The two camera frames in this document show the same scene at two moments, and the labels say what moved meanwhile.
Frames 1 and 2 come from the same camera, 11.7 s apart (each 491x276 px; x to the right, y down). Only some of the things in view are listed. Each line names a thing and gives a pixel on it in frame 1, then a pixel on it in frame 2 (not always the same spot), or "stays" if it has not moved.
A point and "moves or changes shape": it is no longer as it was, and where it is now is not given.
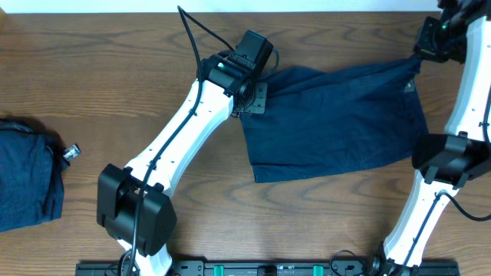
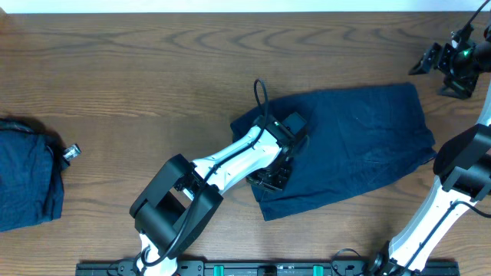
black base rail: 445,267 stays
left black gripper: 258,106 → 278,185
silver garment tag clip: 71,152 stays
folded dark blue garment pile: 31,185 stays
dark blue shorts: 299,121 moves or changes shape
